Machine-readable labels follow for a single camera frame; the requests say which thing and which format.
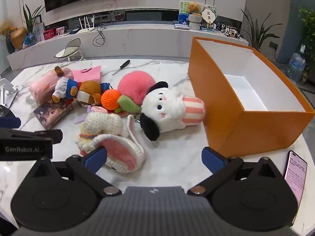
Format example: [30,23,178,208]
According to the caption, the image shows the black cable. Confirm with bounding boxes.
[92,25,107,46]

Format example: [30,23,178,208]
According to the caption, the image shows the orange crochet fruit toy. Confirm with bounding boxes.
[101,89,141,114]

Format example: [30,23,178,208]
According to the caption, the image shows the large blue water bottle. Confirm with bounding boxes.
[286,44,307,84]

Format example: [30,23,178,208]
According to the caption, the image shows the brown teddy bear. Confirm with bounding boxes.
[186,2,201,15]

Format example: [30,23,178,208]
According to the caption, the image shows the pink card wallet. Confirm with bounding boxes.
[71,65,102,84]

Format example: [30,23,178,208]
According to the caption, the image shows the small round stool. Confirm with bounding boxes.
[55,38,85,62]

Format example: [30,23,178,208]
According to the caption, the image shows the dark illustrated book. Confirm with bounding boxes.
[33,101,74,130]

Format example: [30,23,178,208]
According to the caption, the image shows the tall potted green plant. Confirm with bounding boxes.
[241,8,284,53]

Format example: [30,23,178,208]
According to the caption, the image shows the black handle screwdriver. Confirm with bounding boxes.
[112,59,131,76]

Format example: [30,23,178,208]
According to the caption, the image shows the round white paddle fan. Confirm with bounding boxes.
[201,8,217,29]

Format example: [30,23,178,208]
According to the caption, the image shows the white dog plush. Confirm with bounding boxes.
[140,81,206,142]

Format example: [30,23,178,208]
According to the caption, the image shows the white router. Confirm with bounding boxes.
[74,16,97,34]

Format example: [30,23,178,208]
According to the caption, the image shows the green plant in blue vase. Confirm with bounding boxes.
[22,4,45,49]

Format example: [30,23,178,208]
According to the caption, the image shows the golden vase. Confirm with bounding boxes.
[10,27,28,50]

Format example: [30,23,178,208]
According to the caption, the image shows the dried golden grass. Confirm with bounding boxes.
[0,18,17,37]

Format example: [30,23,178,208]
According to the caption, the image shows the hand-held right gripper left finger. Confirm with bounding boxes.
[32,146,122,197]

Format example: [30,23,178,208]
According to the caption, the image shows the black white brick models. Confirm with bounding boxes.
[218,22,245,39]

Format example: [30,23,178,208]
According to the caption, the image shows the white laptop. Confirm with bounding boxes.
[173,22,190,31]

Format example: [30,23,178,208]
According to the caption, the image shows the white phone stand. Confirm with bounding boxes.
[0,78,19,109]

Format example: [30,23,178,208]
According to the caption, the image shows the smartphone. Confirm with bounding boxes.
[284,150,308,205]

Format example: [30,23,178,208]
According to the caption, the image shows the brown bear plush sailor outfit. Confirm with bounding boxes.
[51,65,112,108]

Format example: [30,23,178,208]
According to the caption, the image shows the orange cardboard box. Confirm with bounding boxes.
[188,37,315,157]

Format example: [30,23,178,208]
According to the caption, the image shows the pink round plush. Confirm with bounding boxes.
[117,70,157,105]

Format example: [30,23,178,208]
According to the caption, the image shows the pink fabric pouch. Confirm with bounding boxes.
[30,69,74,105]

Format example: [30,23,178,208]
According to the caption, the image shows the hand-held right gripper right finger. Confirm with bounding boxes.
[187,147,284,197]

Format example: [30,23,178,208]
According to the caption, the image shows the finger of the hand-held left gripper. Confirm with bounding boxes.
[0,104,21,129]
[0,127,63,145]

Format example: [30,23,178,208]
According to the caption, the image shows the green illustrated picture book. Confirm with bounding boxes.
[179,1,190,25]

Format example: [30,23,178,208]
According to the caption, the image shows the white crochet rabbit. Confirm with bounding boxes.
[74,106,147,174]

